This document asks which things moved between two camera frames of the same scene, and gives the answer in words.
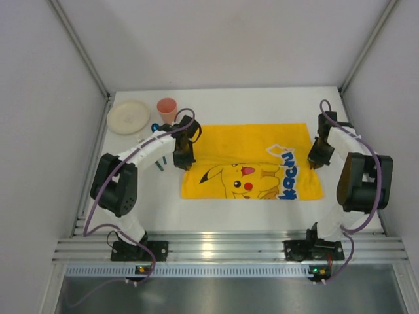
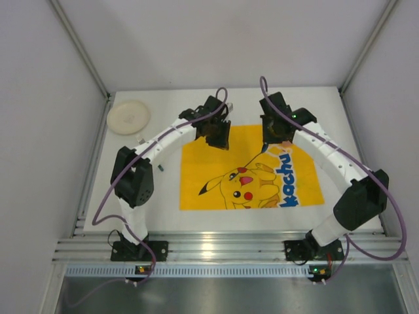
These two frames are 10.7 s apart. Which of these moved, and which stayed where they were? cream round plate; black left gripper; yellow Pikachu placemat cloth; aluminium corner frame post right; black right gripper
Moved: black left gripper; black right gripper; yellow Pikachu placemat cloth
Stayed: aluminium corner frame post right; cream round plate
